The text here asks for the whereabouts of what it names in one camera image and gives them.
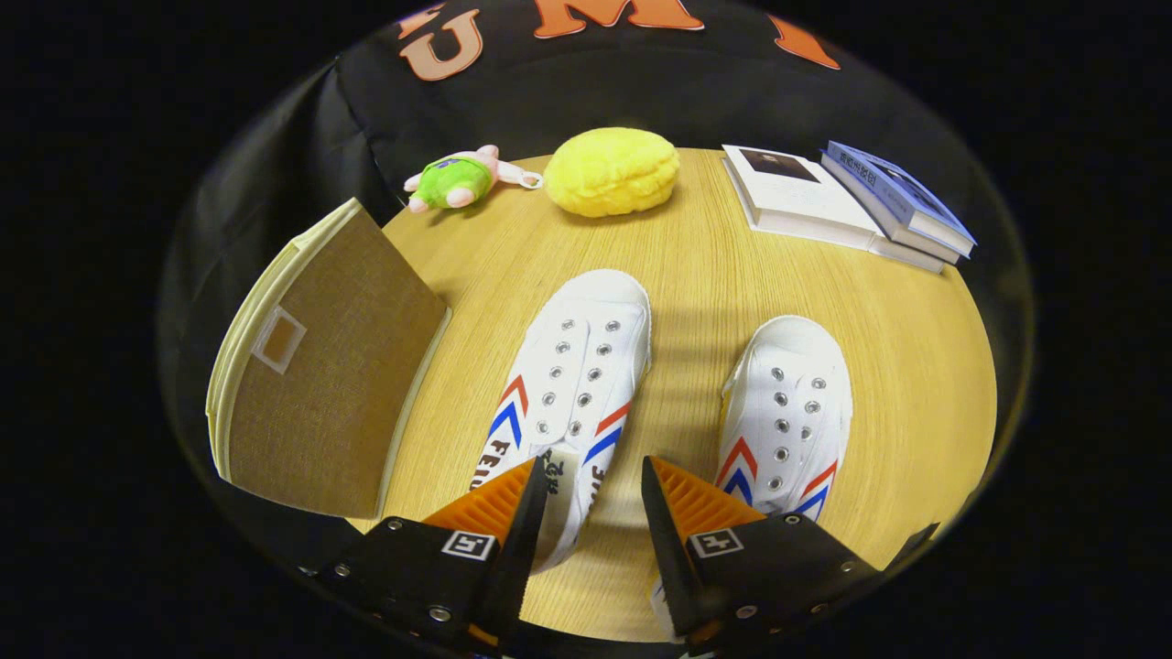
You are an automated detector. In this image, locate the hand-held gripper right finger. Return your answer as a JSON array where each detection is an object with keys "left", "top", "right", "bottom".
[{"left": 641, "top": 455, "right": 884, "bottom": 653}]

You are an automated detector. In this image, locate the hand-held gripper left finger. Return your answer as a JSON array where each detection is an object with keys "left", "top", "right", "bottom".
[{"left": 316, "top": 456, "right": 550, "bottom": 655}]

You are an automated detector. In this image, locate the white canvas shoe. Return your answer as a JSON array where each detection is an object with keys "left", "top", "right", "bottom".
[
  {"left": 650, "top": 315, "right": 854, "bottom": 642},
  {"left": 470, "top": 268, "right": 653, "bottom": 576}
]

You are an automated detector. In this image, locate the brown fabric storage box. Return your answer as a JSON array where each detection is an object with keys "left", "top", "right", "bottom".
[{"left": 206, "top": 197, "right": 453, "bottom": 521}]

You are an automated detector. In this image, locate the pink and green plush toy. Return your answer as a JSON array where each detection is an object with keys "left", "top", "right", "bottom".
[{"left": 404, "top": 145, "right": 544, "bottom": 214}]

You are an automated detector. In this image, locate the yellow plush toy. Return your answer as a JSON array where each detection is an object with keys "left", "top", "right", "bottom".
[{"left": 544, "top": 127, "right": 681, "bottom": 219}]

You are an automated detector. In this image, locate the white book dark cover photo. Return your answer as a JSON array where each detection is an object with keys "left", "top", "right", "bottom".
[{"left": 722, "top": 144, "right": 884, "bottom": 251}]

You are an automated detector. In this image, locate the plain white book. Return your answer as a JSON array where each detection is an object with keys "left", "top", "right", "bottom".
[{"left": 870, "top": 233, "right": 949, "bottom": 275}]

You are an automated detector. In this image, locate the blue book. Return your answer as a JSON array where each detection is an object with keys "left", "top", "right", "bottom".
[{"left": 821, "top": 140, "right": 978, "bottom": 259}]

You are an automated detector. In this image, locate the black backdrop cloth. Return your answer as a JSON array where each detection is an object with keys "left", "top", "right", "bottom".
[{"left": 165, "top": 0, "right": 1031, "bottom": 568}]

